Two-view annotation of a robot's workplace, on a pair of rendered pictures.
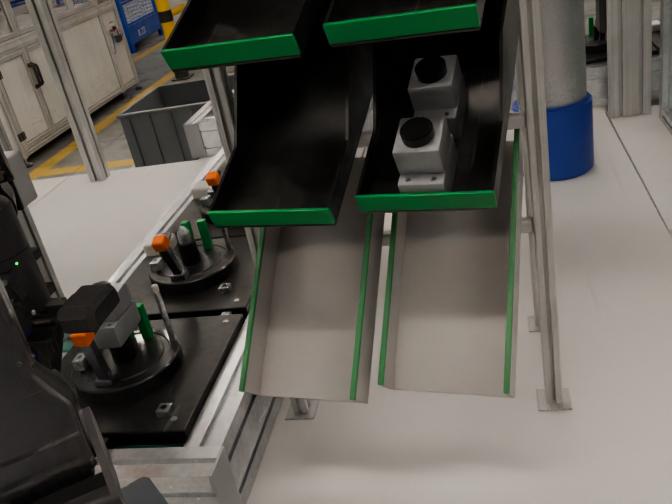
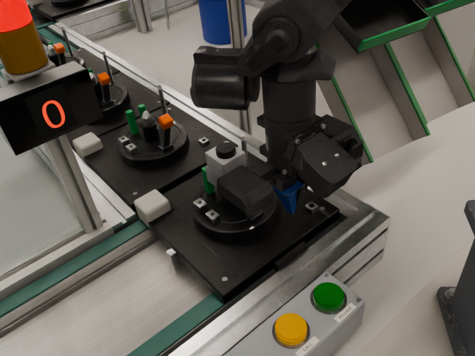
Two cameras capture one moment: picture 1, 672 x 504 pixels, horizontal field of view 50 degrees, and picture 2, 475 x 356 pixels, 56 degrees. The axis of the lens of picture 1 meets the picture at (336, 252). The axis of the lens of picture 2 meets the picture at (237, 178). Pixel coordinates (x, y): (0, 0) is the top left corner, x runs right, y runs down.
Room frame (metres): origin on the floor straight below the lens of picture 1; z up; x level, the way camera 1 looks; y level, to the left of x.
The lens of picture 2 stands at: (0.45, 0.69, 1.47)
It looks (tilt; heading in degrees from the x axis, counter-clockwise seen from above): 40 degrees down; 310
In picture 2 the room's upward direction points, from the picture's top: 7 degrees counter-clockwise
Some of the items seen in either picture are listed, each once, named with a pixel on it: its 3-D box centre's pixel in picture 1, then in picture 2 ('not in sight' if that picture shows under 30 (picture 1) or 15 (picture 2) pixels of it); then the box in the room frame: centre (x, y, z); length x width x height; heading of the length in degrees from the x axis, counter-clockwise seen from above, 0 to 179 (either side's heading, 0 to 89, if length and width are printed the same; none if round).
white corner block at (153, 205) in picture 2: not in sight; (153, 208); (0.92, 0.36, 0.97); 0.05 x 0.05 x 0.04; 75
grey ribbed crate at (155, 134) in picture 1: (214, 117); not in sight; (2.94, 0.37, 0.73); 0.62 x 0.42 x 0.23; 75
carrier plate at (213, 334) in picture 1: (132, 375); (235, 212); (0.80, 0.29, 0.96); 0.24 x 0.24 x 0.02; 75
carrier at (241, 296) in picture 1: (188, 248); (149, 128); (1.05, 0.23, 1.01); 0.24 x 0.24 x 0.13; 75
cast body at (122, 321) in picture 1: (111, 306); (223, 163); (0.81, 0.29, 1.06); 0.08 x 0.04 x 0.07; 166
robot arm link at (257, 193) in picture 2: (14, 289); (290, 140); (0.67, 0.32, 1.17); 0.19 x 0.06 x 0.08; 75
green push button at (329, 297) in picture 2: not in sight; (328, 298); (0.60, 0.36, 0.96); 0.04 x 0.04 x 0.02
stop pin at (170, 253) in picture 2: not in sight; (173, 260); (0.83, 0.41, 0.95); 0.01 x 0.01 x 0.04; 75
